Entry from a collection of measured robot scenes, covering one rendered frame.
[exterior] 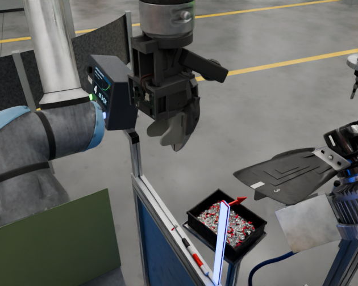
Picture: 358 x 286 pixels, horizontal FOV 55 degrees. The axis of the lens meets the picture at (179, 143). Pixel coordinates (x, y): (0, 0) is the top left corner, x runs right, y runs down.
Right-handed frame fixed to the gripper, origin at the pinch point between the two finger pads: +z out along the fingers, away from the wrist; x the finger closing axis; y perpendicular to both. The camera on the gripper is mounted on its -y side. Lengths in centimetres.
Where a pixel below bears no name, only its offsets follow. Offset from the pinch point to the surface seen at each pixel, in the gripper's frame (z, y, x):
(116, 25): 41, -99, -195
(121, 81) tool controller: 14, -21, -55
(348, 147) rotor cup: 19, -51, 9
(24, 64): 48, -23, -179
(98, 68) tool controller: 14, -20, -71
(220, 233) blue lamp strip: 32.6, -12.9, 0.8
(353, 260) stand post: 62, -58, 20
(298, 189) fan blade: 20.9, -28.6, 9.6
